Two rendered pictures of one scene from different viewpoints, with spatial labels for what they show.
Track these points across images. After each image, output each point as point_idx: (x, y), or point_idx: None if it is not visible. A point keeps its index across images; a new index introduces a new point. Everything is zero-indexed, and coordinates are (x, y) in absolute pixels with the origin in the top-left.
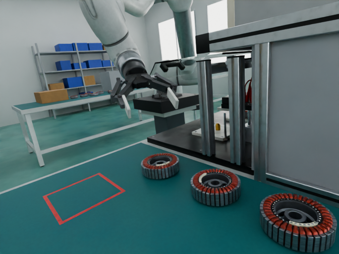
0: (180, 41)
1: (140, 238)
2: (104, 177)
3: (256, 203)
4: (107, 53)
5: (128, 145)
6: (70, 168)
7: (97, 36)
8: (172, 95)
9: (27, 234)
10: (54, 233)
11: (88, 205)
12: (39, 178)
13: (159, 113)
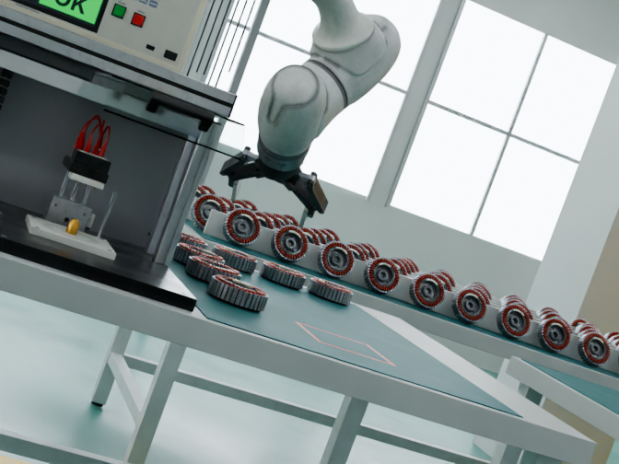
0: None
1: (301, 312)
2: (313, 336)
3: None
4: (329, 122)
5: (238, 330)
6: (366, 369)
7: (357, 100)
8: (240, 182)
9: (396, 355)
10: (371, 344)
11: (340, 337)
12: (415, 386)
13: None
